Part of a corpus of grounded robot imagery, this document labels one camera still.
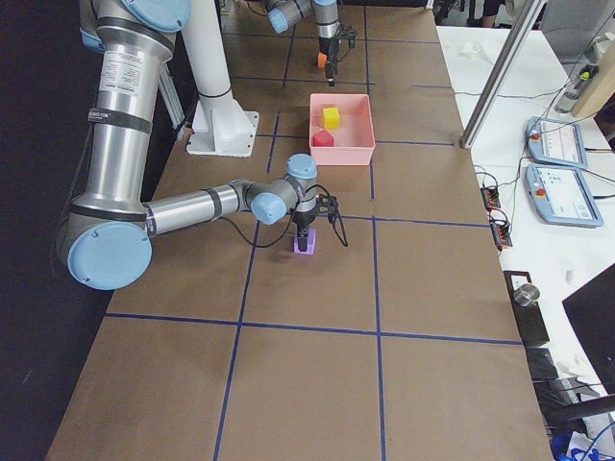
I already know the aluminium frame post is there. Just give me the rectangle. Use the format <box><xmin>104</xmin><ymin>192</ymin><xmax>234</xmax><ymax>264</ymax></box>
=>
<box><xmin>460</xmin><ymin>0</ymin><xmax>546</xmax><ymax>150</ymax></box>

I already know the purple block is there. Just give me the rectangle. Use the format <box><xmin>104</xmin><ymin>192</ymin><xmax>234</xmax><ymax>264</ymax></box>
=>
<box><xmin>293</xmin><ymin>228</ymin><xmax>316</xmax><ymax>255</ymax></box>

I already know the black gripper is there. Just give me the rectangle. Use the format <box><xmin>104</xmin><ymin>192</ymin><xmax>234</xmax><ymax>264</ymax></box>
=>
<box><xmin>292</xmin><ymin>201</ymin><xmax>318</xmax><ymax>250</ymax></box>
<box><xmin>318</xmin><ymin>36</ymin><xmax>340</xmax><ymax>86</ymax></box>

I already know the orange circuit board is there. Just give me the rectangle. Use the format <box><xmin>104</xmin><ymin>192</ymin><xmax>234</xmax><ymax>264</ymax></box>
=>
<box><xmin>480</xmin><ymin>186</ymin><xmax>501</xmax><ymax>210</ymax></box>
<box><xmin>489</xmin><ymin>218</ymin><xmax>512</xmax><ymax>251</ymax></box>

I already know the black monitor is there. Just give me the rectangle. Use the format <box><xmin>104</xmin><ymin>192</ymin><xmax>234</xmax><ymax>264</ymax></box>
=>
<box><xmin>562</xmin><ymin>271</ymin><xmax>614</xmax><ymax>394</ymax></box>

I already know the metal cup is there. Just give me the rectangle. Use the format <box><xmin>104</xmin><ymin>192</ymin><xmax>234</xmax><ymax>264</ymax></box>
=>
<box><xmin>512</xmin><ymin>283</ymin><xmax>540</xmax><ymax>307</ymax></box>

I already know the lower teach pendant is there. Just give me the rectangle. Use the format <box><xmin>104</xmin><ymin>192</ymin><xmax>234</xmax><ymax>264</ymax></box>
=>
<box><xmin>525</xmin><ymin>163</ymin><xmax>603</xmax><ymax>229</ymax></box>

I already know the teach pendant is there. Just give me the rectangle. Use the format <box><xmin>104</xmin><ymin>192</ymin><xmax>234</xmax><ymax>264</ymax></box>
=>
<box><xmin>526</xmin><ymin>116</ymin><xmax>588</xmax><ymax>169</ymax></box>
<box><xmin>525</xmin><ymin>163</ymin><xmax>603</xmax><ymax>229</ymax></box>

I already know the yellow block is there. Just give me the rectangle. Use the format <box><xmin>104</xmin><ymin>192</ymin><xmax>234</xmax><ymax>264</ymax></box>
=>
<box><xmin>322</xmin><ymin>107</ymin><xmax>341</xmax><ymax>130</ymax></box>

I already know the pink bin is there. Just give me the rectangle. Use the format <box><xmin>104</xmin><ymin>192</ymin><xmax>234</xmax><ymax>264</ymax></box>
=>
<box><xmin>308</xmin><ymin>93</ymin><xmax>376</xmax><ymax>166</ymax></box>

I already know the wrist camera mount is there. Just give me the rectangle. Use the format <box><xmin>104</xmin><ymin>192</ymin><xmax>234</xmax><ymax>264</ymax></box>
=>
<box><xmin>335</xmin><ymin>24</ymin><xmax>357</xmax><ymax>49</ymax></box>
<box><xmin>316</xmin><ymin>194</ymin><xmax>339</xmax><ymax>225</ymax></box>

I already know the upper teach pendant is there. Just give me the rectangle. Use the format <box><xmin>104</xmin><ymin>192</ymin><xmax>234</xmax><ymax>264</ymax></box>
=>
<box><xmin>526</xmin><ymin>116</ymin><xmax>588</xmax><ymax>169</ymax></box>

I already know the red block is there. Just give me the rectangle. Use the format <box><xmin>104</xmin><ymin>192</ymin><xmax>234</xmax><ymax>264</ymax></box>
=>
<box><xmin>311</xmin><ymin>130</ymin><xmax>335</xmax><ymax>147</ymax></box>

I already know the orange block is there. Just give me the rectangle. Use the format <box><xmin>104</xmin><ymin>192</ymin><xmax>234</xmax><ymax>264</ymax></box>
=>
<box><xmin>317</xmin><ymin>53</ymin><xmax>328</xmax><ymax>68</ymax></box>

